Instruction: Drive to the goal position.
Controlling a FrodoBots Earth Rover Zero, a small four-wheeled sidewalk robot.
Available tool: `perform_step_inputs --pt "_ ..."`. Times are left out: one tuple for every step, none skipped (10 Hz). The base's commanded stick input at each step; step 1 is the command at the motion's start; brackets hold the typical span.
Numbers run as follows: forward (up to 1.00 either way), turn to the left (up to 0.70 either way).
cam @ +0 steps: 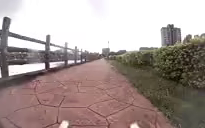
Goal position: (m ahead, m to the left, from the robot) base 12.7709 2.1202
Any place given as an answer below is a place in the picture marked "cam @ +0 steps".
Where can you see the small distant building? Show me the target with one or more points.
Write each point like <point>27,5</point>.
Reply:
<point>105,51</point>

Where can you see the red stone-pattern path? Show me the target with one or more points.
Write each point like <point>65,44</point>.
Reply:
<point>90,86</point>

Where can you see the low distant building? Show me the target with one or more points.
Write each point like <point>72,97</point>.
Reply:
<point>148,48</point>

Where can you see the grass strip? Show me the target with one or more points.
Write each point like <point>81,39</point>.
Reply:
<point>163,96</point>

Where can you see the robot's own part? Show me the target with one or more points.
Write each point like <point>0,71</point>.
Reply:
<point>64,124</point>
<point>134,125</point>

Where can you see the tall grey building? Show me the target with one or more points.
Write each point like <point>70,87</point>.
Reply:
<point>170,35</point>

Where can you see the grey concrete kerb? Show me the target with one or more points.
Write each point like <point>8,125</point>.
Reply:
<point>23,78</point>

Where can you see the river water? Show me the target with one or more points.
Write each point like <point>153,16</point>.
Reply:
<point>20,69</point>

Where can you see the green hedge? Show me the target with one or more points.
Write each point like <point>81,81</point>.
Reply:
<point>186,63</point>

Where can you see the wooden post-and-rail fence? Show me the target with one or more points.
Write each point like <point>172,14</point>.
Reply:
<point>4,50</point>

